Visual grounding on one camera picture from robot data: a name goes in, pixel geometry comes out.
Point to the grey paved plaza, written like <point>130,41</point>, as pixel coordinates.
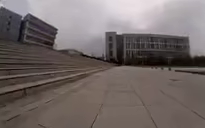
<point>130,100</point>

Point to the pale glass-fronted building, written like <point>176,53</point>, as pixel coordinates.
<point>150,45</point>

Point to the row of bollards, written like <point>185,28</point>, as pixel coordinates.
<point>161,68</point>

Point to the grey banded building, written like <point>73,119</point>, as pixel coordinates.
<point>38,33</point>

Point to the wide stone steps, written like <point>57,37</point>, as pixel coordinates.
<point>30,66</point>

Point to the row of dark trees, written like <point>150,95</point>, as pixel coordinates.
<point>196,61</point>

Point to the raised stone kerb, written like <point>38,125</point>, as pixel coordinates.
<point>196,72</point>

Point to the dark grey building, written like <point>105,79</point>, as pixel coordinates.
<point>8,25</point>

